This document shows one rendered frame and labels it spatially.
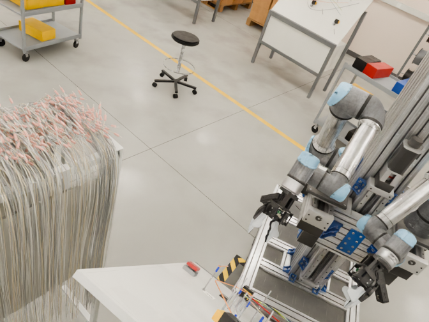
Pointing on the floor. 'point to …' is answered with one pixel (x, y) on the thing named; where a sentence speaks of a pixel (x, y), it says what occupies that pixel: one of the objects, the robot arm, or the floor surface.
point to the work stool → (182, 38)
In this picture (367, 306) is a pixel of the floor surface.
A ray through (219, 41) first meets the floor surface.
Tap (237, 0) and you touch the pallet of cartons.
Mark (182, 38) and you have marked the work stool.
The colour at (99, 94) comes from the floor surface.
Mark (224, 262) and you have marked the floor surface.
